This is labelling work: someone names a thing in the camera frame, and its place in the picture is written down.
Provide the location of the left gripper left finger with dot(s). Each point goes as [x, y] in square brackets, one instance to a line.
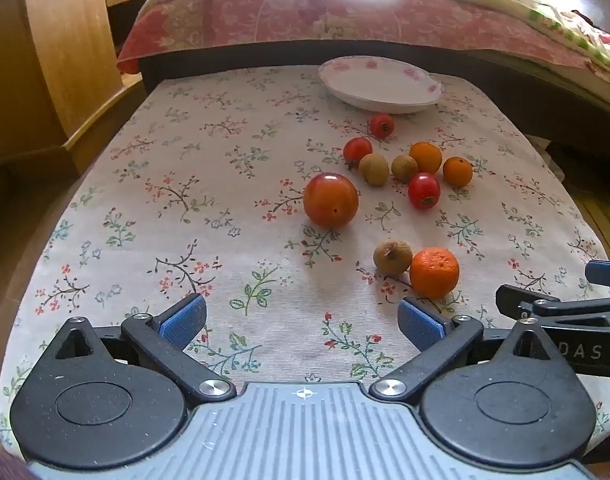
[160, 341]

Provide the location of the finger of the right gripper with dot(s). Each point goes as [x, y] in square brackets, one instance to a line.
[598, 272]
[515, 302]

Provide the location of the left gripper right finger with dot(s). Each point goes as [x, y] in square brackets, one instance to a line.
[443, 343]

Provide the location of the bumpy orange mandarin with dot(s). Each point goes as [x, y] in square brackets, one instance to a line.
[434, 272]

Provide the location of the brown longan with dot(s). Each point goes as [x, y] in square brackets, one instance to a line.
[374, 169]
[404, 168]
[392, 257]

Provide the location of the small orange mandarin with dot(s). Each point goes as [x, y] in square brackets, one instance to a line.
[457, 172]

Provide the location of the red cherry tomato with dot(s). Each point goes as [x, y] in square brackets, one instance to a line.
[381, 126]
[424, 191]
[354, 150]

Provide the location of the smooth orange tomato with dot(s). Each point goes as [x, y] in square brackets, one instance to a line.
[428, 157]

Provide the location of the large red tomato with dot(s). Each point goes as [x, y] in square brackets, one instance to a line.
[330, 200]

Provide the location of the floral white tablecloth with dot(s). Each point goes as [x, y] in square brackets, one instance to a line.
[201, 191]

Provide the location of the white floral plate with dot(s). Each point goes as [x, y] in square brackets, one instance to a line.
[380, 85]

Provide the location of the wooden cabinet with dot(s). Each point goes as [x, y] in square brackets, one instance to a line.
[62, 96]

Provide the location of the pink floral bedspread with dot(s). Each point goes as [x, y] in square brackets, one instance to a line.
[527, 28]

